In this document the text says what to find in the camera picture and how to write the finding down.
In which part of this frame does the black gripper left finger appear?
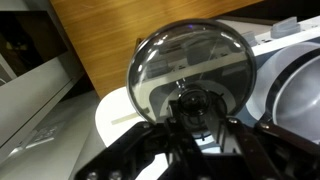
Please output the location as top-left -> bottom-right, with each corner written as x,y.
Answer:
74,99 -> 205,180

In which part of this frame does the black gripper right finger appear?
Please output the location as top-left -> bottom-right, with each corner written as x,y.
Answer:
204,94 -> 320,180

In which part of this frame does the small grey pot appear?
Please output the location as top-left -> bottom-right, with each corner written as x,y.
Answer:
254,53 -> 320,145

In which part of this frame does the round stove burner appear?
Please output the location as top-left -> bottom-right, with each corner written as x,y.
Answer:
245,41 -> 320,134

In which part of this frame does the grey stove knob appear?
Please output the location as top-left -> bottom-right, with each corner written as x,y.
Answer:
240,30 -> 259,48
269,16 -> 302,40

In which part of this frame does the beige tape strip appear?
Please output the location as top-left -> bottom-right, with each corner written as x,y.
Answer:
110,107 -> 152,126

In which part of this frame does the white black toy kitchen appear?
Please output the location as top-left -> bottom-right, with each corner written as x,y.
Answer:
94,14 -> 320,180

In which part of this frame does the grey metal cabinet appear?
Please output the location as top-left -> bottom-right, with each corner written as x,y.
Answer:
0,0 -> 86,165

